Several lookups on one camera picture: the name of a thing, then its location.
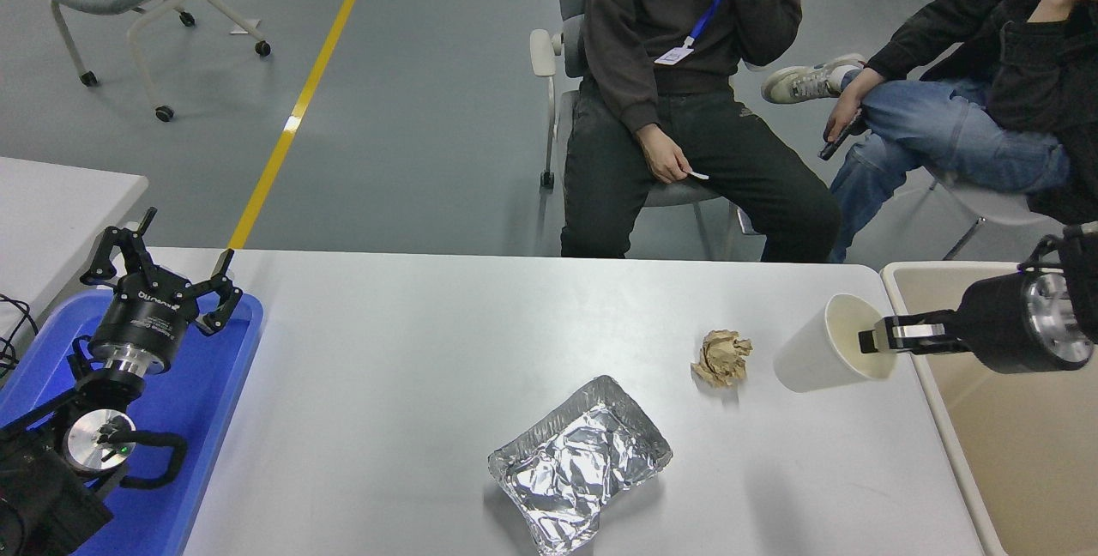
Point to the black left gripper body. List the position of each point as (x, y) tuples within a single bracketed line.
[(146, 320)]

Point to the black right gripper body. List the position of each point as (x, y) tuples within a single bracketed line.
[(995, 324)]

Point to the white paper cup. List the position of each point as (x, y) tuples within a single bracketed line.
[(806, 363)]

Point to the black phone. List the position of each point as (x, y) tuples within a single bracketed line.
[(839, 140)]

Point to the foil tray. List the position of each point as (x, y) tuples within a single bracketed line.
[(575, 462)]

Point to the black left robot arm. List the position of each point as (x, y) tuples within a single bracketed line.
[(43, 487)]

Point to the person's right hand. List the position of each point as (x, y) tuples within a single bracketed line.
[(849, 105), (665, 153)]

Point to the blue plastic tray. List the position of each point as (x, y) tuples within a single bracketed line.
[(197, 384)]

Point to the white side table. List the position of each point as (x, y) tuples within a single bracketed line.
[(51, 213)]

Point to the large pale bin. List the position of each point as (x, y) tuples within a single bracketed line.
[(1012, 470)]

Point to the crumpled tan paper ball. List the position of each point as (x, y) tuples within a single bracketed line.
[(720, 359)]

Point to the seated person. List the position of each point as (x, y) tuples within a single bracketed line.
[(944, 118), (635, 7)]

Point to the grey chair with white armrest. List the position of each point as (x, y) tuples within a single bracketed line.
[(542, 50)]

